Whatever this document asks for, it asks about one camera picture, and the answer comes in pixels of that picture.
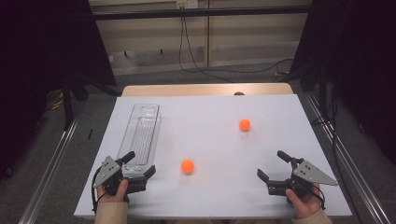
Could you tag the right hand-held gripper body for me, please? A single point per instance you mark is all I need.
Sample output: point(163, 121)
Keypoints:
point(311, 174)

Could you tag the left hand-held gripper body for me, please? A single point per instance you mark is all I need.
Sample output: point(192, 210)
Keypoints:
point(109, 169)

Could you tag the clear plastic container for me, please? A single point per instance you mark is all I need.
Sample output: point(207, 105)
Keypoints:
point(140, 137)

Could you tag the orange ball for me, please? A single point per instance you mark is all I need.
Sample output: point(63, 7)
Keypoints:
point(245, 125)
point(187, 166)

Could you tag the person's left hand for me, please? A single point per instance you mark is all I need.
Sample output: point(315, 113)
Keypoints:
point(109, 198)

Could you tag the person's right hand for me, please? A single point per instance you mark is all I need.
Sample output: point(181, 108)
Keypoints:
point(303, 205)

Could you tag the small black floor object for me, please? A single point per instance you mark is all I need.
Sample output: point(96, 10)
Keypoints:
point(90, 134)

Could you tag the white board sheet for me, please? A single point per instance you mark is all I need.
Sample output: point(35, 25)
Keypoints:
point(202, 193)

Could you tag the black metal stand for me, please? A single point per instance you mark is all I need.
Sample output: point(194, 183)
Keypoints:
point(67, 105)
point(323, 93)

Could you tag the small dark round object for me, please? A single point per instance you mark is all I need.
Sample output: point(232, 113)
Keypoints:
point(239, 93)

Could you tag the wooden table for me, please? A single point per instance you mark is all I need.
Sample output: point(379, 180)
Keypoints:
point(186, 89)

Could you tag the dark curtain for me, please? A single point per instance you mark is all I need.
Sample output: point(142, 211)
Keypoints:
point(367, 46)
point(37, 46)

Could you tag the black horizontal bar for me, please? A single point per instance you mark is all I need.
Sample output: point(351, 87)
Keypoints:
point(186, 13)

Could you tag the metal floor rail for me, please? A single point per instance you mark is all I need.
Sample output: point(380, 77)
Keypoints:
point(344, 155)
point(46, 179)

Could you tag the white wall outlet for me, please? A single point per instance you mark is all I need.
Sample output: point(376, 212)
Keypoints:
point(186, 3)

